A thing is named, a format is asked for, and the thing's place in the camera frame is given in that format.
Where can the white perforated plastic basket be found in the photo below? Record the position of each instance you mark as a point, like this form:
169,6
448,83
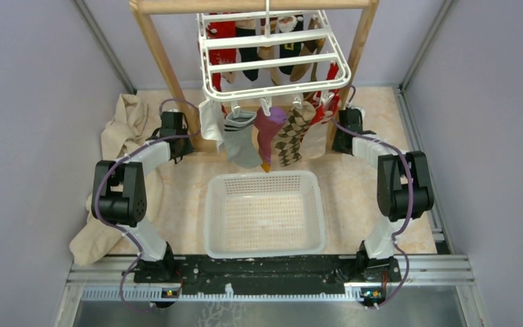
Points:
262,215

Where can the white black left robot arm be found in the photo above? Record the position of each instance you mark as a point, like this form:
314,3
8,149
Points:
120,197

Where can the grey striped sock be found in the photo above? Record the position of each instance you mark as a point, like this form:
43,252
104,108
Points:
237,140

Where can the maroon purple sock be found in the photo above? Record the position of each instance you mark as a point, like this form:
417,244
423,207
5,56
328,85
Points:
268,127

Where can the brown argyle sock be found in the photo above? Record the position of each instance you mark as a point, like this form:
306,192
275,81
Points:
288,140

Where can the red white striped sock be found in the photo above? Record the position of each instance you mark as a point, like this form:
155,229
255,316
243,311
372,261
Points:
322,101

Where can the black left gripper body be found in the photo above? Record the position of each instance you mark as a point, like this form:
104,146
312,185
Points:
187,147

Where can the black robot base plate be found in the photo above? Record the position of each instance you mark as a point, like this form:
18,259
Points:
286,275

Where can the beige crumpled cloth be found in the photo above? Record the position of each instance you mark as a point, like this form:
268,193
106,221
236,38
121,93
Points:
133,122

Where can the wooden hanger rack frame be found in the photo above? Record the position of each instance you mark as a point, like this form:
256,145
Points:
221,11

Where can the black santa belt sock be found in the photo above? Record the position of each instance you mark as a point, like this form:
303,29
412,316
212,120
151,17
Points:
288,24

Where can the white slotted cable duct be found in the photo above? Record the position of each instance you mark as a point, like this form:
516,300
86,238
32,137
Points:
160,294

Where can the white plastic clip hanger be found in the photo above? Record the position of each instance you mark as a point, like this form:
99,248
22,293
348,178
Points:
272,76

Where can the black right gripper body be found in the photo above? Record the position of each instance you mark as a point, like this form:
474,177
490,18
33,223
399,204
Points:
336,143

